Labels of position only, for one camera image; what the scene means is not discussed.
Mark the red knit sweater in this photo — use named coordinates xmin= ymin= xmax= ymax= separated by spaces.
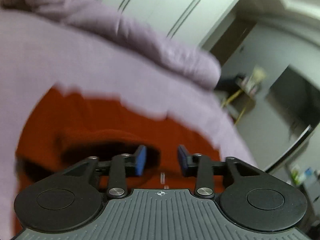
xmin=16 ymin=87 xmax=220 ymax=190

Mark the black clothing pile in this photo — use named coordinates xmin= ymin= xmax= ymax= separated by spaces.
xmin=215 ymin=73 xmax=246 ymax=94

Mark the yellow side shelf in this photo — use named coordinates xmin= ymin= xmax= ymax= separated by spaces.
xmin=221 ymin=76 xmax=261 ymax=126

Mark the cream dried flower bouquet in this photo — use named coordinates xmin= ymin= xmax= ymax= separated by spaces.
xmin=252 ymin=65 xmax=267 ymax=84

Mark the purple bed sheet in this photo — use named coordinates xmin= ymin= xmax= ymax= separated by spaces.
xmin=1 ymin=10 xmax=255 ymax=239

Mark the black television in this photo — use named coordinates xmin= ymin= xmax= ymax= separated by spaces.
xmin=265 ymin=64 xmax=319 ymax=140

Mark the brown wooden door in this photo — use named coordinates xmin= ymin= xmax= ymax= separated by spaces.
xmin=210 ymin=17 xmax=257 ymax=67

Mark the white wardrobe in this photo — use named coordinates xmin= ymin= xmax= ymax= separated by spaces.
xmin=101 ymin=0 xmax=239 ymax=46

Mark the purple rolled duvet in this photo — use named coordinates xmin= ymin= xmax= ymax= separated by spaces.
xmin=1 ymin=0 xmax=221 ymax=89

